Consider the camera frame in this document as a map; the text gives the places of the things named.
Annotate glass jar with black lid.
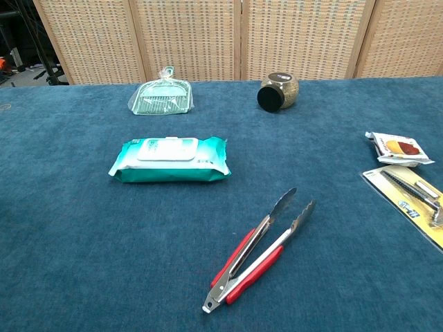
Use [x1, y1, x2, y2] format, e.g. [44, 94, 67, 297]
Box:
[256, 72, 300, 113]

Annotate red handled metal tongs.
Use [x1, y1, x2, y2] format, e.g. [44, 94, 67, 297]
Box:
[201, 187, 317, 314]

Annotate white snack packet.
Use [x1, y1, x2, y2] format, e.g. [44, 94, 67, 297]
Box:
[364, 131, 435, 169]

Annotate black tripod stand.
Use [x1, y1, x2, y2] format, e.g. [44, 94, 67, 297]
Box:
[0, 0, 70, 86]

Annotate woven wooden folding screen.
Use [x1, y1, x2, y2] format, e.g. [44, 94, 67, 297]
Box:
[33, 0, 443, 86]

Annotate blue carpet table mat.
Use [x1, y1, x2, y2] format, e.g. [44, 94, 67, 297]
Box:
[0, 76, 443, 332]

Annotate razor in yellow blister pack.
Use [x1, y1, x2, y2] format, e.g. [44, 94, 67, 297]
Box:
[361, 164, 443, 252]

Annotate bagged mint dustpan set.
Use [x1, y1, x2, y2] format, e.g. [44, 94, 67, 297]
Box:
[127, 65, 195, 116]

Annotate teal wet wipes pack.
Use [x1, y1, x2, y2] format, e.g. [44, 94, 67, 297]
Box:
[108, 136, 232, 184]

